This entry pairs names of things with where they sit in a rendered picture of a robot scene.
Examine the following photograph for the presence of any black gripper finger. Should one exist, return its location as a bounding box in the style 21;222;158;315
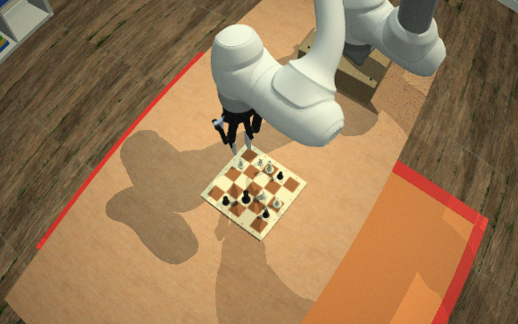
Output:
212;116;239;156
243;113;263;150

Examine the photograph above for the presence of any chessboard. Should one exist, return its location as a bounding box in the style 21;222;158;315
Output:
200;144;307;241

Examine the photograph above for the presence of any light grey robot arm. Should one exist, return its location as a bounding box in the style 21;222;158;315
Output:
211;0;446;147

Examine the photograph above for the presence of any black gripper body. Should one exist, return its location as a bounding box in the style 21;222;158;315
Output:
221;108;255;125

